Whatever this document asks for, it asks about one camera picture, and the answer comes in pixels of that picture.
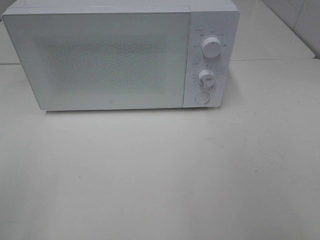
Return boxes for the upper white power knob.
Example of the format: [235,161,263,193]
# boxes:
[201,35,222,59]

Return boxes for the white microwave oven body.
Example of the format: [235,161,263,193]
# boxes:
[2,0,240,110]

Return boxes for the white timer knob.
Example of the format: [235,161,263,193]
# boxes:
[198,69,216,88]

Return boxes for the white microwave door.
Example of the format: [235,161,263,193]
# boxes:
[3,13,190,111]

